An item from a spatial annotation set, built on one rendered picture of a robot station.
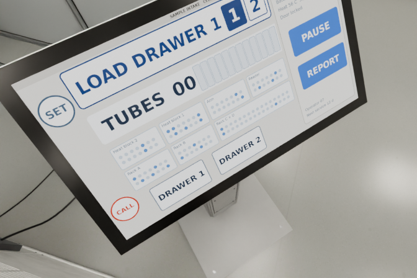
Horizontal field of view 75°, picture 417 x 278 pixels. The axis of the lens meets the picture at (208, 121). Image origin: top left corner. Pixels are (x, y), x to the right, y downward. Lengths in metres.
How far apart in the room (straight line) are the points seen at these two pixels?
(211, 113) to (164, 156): 0.10
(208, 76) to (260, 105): 0.10
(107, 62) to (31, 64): 0.08
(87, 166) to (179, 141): 0.13
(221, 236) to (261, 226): 0.19
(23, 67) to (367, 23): 2.17
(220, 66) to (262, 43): 0.08
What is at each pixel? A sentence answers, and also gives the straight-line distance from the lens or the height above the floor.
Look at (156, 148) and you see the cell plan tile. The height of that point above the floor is 1.06.
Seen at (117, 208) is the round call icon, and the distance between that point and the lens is 0.44.
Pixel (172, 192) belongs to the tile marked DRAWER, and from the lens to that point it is 0.44.
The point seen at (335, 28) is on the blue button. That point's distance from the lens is 0.52.
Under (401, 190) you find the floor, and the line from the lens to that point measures 1.71.
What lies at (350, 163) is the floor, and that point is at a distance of 1.65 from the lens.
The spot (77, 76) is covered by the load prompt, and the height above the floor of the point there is 1.17.
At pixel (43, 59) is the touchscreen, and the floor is 1.19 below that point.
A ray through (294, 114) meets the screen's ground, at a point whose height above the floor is 1.01.
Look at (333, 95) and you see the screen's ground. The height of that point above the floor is 1.00.
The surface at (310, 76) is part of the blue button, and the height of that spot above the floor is 1.05.
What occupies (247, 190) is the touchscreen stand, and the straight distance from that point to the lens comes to 1.43.
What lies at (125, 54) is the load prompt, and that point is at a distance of 0.37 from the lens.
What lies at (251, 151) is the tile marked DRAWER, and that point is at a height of 0.99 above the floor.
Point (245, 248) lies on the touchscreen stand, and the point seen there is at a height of 0.03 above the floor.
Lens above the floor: 1.43
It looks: 62 degrees down
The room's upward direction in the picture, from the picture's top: 7 degrees counter-clockwise
